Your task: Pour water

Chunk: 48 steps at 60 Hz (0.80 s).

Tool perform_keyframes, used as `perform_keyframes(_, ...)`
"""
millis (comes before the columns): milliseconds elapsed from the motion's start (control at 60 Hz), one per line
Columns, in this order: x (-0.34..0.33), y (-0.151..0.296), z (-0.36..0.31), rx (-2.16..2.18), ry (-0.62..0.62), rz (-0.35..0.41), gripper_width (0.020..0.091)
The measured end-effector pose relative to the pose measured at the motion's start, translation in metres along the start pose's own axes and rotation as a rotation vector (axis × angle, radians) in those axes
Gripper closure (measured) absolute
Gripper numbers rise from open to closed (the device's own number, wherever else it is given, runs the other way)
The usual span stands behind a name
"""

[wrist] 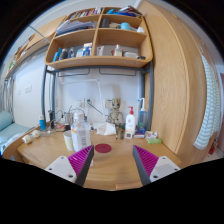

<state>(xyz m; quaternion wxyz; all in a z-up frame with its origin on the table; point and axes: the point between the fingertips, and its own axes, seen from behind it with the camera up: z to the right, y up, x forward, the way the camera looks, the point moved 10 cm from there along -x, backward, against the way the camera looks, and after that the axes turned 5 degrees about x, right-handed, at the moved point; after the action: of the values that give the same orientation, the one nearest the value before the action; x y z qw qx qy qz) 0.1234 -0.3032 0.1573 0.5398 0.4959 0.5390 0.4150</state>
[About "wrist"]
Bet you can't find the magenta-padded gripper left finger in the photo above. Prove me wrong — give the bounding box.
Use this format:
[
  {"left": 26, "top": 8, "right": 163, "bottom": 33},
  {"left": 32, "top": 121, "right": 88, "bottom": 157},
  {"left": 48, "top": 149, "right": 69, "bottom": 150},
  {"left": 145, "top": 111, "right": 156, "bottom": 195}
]
[{"left": 44, "top": 144, "right": 95, "bottom": 188}]

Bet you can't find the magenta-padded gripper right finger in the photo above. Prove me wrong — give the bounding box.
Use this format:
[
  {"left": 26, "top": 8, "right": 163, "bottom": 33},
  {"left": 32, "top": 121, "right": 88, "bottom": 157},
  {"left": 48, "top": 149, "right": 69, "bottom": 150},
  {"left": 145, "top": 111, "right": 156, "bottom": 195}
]
[{"left": 132, "top": 144, "right": 182, "bottom": 187}]

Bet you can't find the clear plastic water bottle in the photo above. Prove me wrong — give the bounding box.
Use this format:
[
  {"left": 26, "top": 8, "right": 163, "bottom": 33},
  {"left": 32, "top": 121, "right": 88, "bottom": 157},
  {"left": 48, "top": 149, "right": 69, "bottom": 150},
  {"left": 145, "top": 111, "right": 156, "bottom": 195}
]
[{"left": 70, "top": 109, "right": 93, "bottom": 153}]

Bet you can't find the green packet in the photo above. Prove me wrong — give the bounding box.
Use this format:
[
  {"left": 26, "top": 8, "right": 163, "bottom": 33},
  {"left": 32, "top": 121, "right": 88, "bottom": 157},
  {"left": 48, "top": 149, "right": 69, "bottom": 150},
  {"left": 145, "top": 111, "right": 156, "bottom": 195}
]
[{"left": 146, "top": 137, "right": 163, "bottom": 145}]

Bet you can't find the white ceramic cup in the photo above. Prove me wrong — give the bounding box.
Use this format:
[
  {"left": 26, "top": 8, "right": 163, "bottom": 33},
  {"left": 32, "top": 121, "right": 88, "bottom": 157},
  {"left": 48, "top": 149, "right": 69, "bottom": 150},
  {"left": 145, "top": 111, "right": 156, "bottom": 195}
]
[{"left": 63, "top": 130, "right": 75, "bottom": 152}]

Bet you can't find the flat round red coaster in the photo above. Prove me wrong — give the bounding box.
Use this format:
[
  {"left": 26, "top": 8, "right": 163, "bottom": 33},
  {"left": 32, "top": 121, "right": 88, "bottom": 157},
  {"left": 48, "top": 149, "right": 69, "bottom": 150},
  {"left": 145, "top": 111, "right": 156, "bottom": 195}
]
[{"left": 94, "top": 143, "right": 113, "bottom": 154}]

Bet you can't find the small blue box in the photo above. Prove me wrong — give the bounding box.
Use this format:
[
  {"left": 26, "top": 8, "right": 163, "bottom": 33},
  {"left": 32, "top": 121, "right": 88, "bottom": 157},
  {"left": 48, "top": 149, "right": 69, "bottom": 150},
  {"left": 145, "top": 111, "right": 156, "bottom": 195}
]
[{"left": 133, "top": 128, "right": 147, "bottom": 139}]

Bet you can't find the crumpled white paper bag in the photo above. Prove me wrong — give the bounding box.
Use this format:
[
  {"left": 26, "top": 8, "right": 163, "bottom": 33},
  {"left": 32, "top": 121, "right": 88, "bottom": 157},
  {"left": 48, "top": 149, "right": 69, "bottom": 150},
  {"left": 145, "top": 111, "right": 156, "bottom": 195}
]
[{"left": 96, "top": 121, "right": 117, "bottom": 137}]

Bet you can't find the white red-capped pump bottle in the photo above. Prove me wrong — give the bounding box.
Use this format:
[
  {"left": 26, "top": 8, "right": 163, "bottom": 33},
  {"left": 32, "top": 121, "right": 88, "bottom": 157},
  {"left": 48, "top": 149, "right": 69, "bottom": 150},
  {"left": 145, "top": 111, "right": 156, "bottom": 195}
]
[{"left": 124, "top": 106, "right": 137, "bottom": 135}]

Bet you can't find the clear white-nozzle squeeze bottle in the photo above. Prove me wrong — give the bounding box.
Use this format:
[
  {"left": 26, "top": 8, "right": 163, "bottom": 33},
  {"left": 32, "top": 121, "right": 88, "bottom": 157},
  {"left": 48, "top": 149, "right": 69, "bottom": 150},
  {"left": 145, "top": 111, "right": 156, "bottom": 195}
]
[{"left": 137, "top": 97, "right": 149, "bottom": 131}]

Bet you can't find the black upright device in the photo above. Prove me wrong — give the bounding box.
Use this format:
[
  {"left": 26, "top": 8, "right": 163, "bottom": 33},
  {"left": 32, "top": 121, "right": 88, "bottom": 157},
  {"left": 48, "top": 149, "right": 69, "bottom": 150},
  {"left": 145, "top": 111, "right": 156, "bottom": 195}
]
[{"left": 49, "top": 109, "right": 56, "bottom": 129}]

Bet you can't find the small white round object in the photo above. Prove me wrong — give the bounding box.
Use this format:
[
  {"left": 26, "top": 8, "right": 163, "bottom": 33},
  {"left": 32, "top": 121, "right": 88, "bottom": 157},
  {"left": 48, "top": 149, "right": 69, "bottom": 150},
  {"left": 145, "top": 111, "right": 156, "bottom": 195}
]
[
  {"left": 21, "top": 134, "right": 33, "bottom": 145},
  {"left": 30, "top": 129, "right": 41, "bottom": 139}
]

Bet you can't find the wooden tree figure toy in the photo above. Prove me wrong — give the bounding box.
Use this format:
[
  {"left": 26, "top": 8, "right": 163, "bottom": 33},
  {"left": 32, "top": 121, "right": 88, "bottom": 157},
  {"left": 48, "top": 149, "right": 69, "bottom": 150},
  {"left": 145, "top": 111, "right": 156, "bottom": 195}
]
[{"left": 108, "top": 97, "right": 125, "bottom": 128}]

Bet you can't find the light blue bed mattress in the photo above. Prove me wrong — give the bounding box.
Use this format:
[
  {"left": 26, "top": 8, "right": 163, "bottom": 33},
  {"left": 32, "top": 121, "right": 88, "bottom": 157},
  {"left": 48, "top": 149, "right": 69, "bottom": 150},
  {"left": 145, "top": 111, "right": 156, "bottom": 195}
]
[{"left": 0, "top": 122, "right": 34, "bottom": 155}]

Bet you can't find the green striped hanging towel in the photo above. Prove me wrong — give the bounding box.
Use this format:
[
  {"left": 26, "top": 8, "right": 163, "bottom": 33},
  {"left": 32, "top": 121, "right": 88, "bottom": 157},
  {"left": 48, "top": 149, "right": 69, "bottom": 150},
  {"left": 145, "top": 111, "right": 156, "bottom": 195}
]
[{"left": 193, "top": 54, "right": 222, "bottom": 150}]

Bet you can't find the wooden wardrobe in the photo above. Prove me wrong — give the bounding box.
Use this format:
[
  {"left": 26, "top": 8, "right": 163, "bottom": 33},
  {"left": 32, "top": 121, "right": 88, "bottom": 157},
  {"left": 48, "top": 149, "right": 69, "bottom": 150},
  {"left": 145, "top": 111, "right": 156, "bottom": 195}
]
[{"left": 137, "top": 0, "right": 218, "bottom": 164}]

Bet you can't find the teal pillow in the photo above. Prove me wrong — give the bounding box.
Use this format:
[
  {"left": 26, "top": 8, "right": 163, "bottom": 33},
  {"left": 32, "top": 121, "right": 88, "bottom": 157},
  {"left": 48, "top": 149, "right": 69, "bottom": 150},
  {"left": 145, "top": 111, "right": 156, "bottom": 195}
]
[{"left": 0, "top": 110, "right": 14, "bottom": 132}]

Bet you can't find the wooden shelf unit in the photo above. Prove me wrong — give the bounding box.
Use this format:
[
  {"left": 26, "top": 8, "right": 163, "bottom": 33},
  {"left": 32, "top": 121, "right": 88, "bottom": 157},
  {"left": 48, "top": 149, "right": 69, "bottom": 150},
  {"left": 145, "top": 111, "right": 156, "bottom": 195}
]
[{"left": 44, "top": 4, "right": 154, "bottom": 70}]

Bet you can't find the grey metal desk frame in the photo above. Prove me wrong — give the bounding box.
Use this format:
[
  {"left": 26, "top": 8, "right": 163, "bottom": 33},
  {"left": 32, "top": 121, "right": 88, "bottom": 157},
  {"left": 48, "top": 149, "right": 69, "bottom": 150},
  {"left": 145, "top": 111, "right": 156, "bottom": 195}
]
[{"left": 40, "top": 61, "right": 155, "bottom": 131}]

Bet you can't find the long wooden wall shelf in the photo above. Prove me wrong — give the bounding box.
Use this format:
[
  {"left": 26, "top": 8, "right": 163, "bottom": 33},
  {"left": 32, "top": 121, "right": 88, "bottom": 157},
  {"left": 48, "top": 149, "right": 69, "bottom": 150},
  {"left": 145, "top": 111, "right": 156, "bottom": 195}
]
[{"left": 4, "top": 14, "right": 68, "bottom": 79}]

